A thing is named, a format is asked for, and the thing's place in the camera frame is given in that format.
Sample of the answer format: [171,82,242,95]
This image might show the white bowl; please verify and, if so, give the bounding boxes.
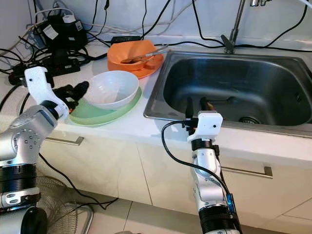
[84,71,139,110]

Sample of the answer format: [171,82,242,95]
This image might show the light green plate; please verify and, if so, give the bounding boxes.
[68,87,142,127]

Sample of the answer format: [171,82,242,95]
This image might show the white kitchen base cabinet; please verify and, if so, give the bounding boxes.
[0,115,312,234]

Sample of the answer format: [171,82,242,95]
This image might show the steel kitchen faucet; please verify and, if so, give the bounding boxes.
[221,0,276,54]

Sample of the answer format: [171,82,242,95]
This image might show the black power strip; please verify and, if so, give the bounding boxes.
[9,61,78,87]

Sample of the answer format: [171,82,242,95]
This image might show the stainless steel sink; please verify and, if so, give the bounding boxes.
[144,50,312,137]

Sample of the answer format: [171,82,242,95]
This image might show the steel spoon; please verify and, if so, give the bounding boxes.
[120,52,160,63]

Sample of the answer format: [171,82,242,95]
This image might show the black power adapter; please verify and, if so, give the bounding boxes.
[37,15,86,49]

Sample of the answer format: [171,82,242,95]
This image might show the orange bowl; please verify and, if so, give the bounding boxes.
[107,40,157,66]

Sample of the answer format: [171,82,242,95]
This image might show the small flat black box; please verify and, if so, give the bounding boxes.
[110,36,141,46]

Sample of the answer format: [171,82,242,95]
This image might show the thin steel utensil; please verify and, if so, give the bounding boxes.
[139,45,170,58]

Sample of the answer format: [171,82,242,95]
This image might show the grey metal floor fan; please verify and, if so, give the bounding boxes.
[34,175,93,234]

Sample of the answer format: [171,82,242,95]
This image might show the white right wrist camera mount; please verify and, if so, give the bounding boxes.
[187,111,223,142]

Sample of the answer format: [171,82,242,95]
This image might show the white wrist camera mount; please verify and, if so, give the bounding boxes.
[187,111,223,142]
[24,67,64,110]

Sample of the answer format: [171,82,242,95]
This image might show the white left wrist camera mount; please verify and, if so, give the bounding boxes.
[24,67,64,110]

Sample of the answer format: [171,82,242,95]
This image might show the black power cable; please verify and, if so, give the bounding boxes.
[39,153,118,209]

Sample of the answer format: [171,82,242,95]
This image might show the thin black wall cable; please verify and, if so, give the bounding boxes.
[192,0,312,48]

